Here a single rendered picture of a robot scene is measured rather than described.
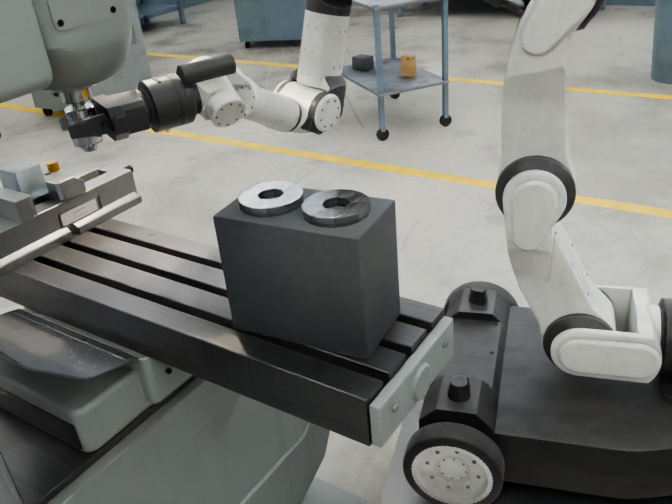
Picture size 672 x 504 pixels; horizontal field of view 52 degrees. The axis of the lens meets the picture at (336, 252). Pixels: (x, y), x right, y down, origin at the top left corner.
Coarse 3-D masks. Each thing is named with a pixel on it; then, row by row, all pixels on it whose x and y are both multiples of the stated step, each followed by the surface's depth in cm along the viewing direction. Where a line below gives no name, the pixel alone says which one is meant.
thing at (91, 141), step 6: (90, 114) 110; (96, 114) 111; (72, 120) 109; (78, 120) 109; (78, 138) 110; (84, 138) 110; (90, 138) 111; (96, 138) 112; (102, 138) 113; (78, 144) 111; (84, 144) 111; (90, 144) 111; (96, 144) 112
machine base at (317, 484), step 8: (320, 480) 177; (312, 488) 175; (320, 488) 175; (328, 488) 175; (336, 488) 175; (312, 496) 173; (320, 496) 173; (328, 496) 173; (336, 496) 172; (344, 496) 172; (352, 496) 172
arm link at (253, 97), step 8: (240, 72) 127; (232, 80) 127; (240, 80) 127; (248, 80) 127; (240, 88) 129; (248, 88) 128; (256, 88) 128; (240, 96) 129; (248, 96) 127; (256, 96) 126; (248, 104) 127; (256, 104) 127; (248, 112) 127; (256, 112) 128
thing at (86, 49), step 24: (48, 0) 91; (72, 0) 94; (96, 0) 98; (120, 0) 102; (48, 24) 93; (72, 24) 95; (96, 24) 99; (120, 24) 102; (48, 48) 94; (72, 48) 96; (96, 48) 100; (120, 48) 104; (72, 72) 100; (96, 72) 103
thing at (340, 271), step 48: (288, 192) 95; (336, 192) 93; (240, 240) 93; (288, 240) 89; (336, 240) 85; (384, 240) 91; (240, 288) 97; (288, 288) 93; (336, 288) 89; (384, 288) 94; (288, 336) 98; (336, 336) 93
